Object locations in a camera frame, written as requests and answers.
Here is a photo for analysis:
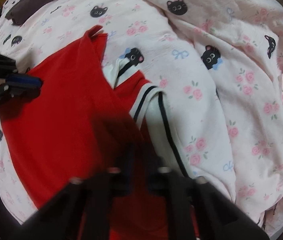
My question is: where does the pink cat print bed sheet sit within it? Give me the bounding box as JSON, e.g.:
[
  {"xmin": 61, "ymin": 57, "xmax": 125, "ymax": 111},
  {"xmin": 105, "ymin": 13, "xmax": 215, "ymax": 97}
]
[{"xmin": 0, "ymin": 0, "xmax": 237, "ymax": 227}]

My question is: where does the red and white jersey shirt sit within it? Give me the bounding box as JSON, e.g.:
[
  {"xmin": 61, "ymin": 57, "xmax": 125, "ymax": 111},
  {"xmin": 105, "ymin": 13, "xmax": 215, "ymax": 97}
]
[{"xmin": 0, "ymin": 25, "xmax": 197, "ymax": 240}]

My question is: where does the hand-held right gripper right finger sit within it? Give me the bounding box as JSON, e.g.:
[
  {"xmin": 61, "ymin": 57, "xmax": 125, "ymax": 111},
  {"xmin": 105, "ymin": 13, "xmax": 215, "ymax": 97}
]
[{"xmin": 146, "ymin": 154, "xmax": 269, "ymax": 240}]

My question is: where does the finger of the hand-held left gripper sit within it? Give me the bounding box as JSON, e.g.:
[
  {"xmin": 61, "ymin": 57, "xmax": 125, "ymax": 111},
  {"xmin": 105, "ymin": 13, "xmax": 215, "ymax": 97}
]
[
  {"xmin": 0, "ymin": 85, "xmax": 41, "ymax": 98},
  {"xmin": 7, "ymin": 74, "xmax": 43, "ymax": 89}
]

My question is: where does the pink cat print quilt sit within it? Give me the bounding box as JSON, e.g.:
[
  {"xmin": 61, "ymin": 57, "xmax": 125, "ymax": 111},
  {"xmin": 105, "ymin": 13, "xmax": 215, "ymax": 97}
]
[{"xmin": 120, "ymin": 0, "xmax": 283, "ymax": 238}]

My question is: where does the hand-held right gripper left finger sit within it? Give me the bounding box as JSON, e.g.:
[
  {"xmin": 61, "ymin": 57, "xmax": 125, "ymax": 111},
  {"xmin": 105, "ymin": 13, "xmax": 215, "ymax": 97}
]
[{"xmin": 22, "ymin": 142, "xmax": 135, "ymax": 240}]

